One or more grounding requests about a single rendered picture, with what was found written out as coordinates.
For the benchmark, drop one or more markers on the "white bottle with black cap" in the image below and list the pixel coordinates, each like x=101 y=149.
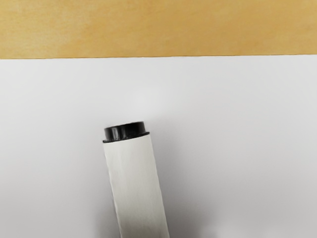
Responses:
x=135 y=183

